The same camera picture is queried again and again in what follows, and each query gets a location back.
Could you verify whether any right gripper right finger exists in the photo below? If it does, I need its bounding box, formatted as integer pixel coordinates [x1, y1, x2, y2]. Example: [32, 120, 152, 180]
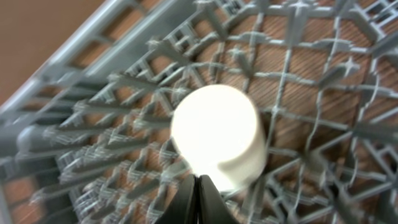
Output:
[198, 175, 239, 224]

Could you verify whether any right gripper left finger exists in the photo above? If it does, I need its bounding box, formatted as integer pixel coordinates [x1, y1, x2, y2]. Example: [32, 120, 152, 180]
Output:
[155, 174, 198, 224]

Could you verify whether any small white cup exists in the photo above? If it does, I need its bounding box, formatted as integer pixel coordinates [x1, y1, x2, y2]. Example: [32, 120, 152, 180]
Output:
[170, 85, 268, 192]

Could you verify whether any grey dishwasher rack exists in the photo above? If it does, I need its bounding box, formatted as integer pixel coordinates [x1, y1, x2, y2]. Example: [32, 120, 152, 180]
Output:
[1, 0, 397, 223]

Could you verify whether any brown cardboard backdrop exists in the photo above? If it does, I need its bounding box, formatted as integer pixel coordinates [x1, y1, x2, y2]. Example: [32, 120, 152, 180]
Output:
[1, 0, 103, 103]

